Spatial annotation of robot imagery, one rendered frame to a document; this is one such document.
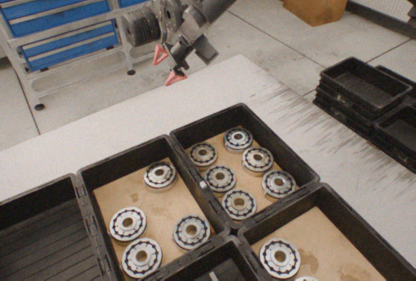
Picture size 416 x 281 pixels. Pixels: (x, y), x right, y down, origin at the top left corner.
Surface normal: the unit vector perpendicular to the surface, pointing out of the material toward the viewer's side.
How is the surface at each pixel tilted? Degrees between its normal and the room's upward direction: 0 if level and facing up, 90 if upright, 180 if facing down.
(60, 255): 0
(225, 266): 0
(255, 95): 0
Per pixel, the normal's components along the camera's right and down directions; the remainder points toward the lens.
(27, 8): 0.56, 0.57
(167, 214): -0.03, -0.71
